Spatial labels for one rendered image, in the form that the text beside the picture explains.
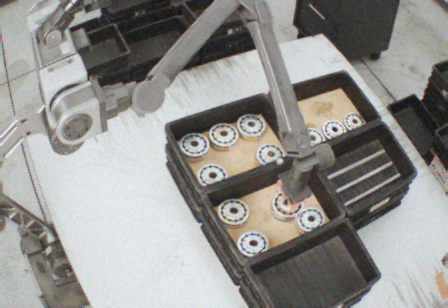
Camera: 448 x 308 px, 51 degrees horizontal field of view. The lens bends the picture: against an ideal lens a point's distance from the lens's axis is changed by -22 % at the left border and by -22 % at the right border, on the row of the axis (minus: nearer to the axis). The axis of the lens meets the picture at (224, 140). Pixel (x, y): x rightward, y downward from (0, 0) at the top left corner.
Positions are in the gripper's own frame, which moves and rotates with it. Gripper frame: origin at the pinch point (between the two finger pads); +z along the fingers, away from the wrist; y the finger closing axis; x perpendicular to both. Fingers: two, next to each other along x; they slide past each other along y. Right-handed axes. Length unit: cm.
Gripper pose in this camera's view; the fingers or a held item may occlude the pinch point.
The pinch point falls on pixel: (289, 201)
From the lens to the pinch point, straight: 170.9
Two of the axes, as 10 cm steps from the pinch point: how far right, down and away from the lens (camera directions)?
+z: -1.0, 6.2, 7.8
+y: -4.2, -7.4, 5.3
